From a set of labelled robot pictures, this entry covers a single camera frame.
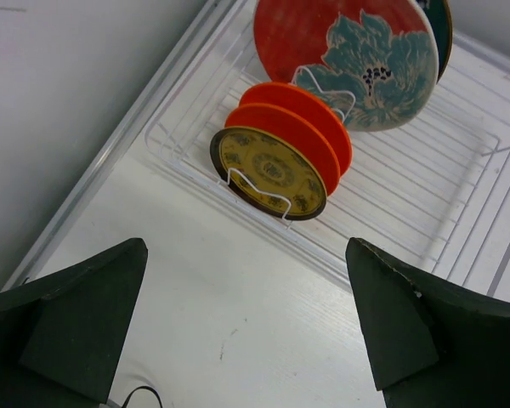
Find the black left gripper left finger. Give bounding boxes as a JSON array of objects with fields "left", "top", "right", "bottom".
[{"left": 0, "top": 238, "right": 148, "bottom": 407}]

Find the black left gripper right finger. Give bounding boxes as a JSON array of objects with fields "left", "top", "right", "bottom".
[{"left": 345, "top": 238, "right": 510, "bottom": 407}]

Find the yellow patterned small plate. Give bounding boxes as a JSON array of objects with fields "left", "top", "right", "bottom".
[{"left": 209, "top": 127, "right": 327, "bottom": 221}]

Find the orange plastic plate front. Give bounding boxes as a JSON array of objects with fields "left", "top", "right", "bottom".
[{"left": 224, "top": 103, "right": 341, "bottom": 195}]

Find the orange plastic plate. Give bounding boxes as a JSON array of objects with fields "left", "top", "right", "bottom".
[
  {"left": 224, "top": 103, "right": 341, "bottom": 195},
  {"left": 239, "top": 82, "right": 353, "bottom": 176}
]

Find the orange plastic plate rear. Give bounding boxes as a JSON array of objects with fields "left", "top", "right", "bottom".
[{"left": 239, "top": 82, "right": 353, "bottom": 176}]

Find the red plate with teal flower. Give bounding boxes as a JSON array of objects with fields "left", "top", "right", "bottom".
[{"left": 252, "top": 0, "right": 439, "bottom": 132}]

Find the dark green rimmed plate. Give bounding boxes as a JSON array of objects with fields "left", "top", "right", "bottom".
[{"left": 417, "top": 0, "right": 453, "bottom": 79}]

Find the thin black cable left wrist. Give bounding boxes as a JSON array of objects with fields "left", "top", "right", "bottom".
[{"left": 122, "top": 385, "right": 162, "bottom": 408}]

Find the white wire dish rack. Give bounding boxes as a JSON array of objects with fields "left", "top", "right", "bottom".
[{"left": 144, "top": 28, "right": 510, "bottom": 294}]

